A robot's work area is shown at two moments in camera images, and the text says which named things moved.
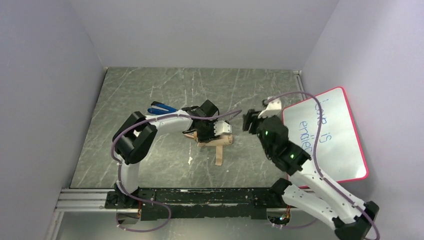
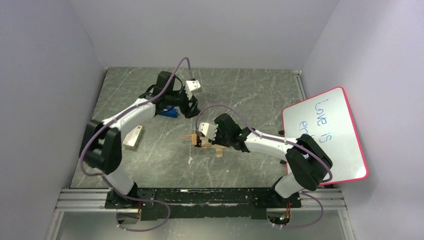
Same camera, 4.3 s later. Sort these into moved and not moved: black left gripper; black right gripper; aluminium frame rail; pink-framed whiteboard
Moved: black right gripper; black left gripper
Not moved: pink-framed whiteboard; aluminium frame rail
